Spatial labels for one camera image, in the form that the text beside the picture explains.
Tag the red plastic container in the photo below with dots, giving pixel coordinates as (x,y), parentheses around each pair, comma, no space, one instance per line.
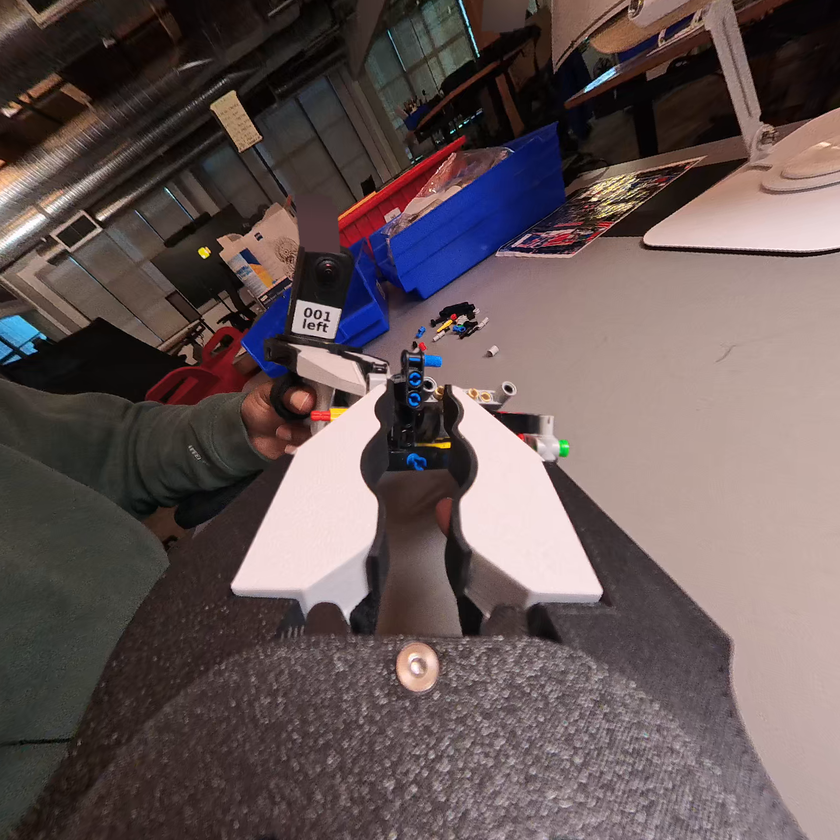
(223,348)
(177,386)

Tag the red plastic bin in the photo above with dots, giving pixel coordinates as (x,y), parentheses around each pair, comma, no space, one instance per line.
(387,203)

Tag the wooden desk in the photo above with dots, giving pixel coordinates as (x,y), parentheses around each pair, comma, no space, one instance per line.
(656,62)

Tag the clear bag of lego parts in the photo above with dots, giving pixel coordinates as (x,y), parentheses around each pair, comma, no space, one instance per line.
(453,177)

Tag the lego instruction booklet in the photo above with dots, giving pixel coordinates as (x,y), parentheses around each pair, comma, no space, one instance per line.
(590,210)

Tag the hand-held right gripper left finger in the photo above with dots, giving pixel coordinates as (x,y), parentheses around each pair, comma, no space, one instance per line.
(315,525)

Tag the printed cardboard box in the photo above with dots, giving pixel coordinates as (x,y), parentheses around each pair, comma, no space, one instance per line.
(262,256)

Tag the small blue plastic bin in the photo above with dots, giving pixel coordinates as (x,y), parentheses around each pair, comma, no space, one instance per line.
(364,308)

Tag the large blue plastic bin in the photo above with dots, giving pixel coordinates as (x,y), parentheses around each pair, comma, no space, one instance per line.
(479,223)

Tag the person's left hand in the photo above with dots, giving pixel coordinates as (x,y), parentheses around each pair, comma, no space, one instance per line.
(262,426)

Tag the pile of loose lego parts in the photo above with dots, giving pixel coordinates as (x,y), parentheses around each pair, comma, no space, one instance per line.
(453,321)

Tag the person's green jacket torso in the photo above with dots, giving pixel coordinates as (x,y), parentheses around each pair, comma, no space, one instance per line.
(65,623)

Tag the person's left forearm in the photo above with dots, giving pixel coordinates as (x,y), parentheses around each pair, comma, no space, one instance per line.
(131,446)

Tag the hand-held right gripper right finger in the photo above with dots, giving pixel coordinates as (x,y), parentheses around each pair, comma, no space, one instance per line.
(518,525)

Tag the partly built lego model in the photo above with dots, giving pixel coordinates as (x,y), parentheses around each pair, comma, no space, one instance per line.
(410,394)

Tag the white lamp base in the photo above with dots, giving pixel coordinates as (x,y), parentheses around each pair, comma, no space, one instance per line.
(735,210)

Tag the hanging paper sign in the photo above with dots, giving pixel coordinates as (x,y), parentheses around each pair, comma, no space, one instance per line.
(235,121)

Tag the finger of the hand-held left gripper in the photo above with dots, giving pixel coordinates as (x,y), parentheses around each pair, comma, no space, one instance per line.
(331,371)

